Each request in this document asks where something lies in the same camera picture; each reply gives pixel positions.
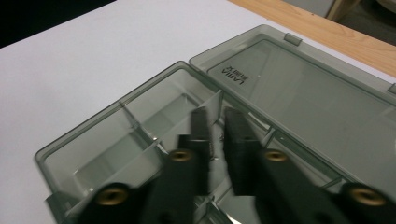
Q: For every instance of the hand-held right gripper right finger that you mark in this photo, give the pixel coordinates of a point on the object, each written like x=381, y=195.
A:
x=241, y=149

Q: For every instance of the black curtain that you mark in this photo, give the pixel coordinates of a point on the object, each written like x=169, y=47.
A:
x=37, y=15

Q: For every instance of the grey transparent compartment box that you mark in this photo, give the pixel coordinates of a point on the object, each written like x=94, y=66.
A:
x=311, y=105

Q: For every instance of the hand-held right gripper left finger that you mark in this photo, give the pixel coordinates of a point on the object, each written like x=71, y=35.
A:
x=200, y=130

